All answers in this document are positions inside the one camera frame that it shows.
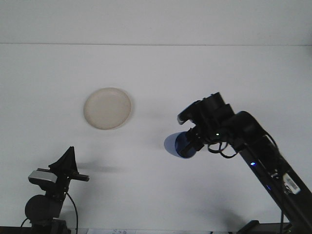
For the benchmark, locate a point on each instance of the pale blue cup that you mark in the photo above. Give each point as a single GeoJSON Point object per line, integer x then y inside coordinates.
{"type": "Point", "coordinates": [170, 145]}

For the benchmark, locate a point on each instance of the pale round plate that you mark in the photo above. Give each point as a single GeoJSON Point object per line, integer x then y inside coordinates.
{"type": "Point", "coordinates": [107, 108]}

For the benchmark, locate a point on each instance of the white printed paper sheet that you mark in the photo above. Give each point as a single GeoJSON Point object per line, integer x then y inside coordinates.
{"type": "Point", "coordinates": [109, 231]}

